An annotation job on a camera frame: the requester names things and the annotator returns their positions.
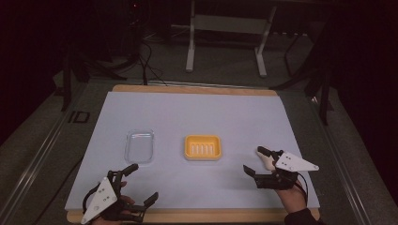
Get yellow soap dish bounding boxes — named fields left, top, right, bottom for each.
left=182, top=134, right=223, bottom=161

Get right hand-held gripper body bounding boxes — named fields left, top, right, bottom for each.
left=253, top=149, right=320, bottom=191

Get white metal stand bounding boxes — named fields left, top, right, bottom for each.
left=185, top=0, right=278, bottom=79

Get aluminium floor rail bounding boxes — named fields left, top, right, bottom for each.
left=0, top=83, right=89, bottom=220
left=308, top=96, right=374, bottom=225

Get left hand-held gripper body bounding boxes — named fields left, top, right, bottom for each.
left=80, top=170, right=148, bottom=225

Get person's left hand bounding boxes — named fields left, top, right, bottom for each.
left=92, top=180, right=136, bottom=225

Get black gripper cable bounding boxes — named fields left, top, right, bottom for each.
left=296, top=172, right=310, bottom=206
left=82, top=184, right=100, bottom=217

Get clear plastic tray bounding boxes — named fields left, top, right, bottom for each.
left=124, top=128, right=155, bottom=165

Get black metal stand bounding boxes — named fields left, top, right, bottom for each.
left=60, top=46, right=130, bottom=113
left=269, top=31, right=335, bottom=127

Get pale blue table mat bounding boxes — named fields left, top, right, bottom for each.
left=64, top=91, right=321, bottom=212

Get cream soap bar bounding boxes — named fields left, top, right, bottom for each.
left=256, top=148, right=278, bottom=173

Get person's right hand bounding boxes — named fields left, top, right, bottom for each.
left=275, top=184, right=307, bottom=215

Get black floor cables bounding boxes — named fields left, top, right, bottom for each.
left=136, top=40, right=169, bottom=87

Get silver metal bar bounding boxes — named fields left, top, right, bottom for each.
left=145, top=80, right=249, bottom=90

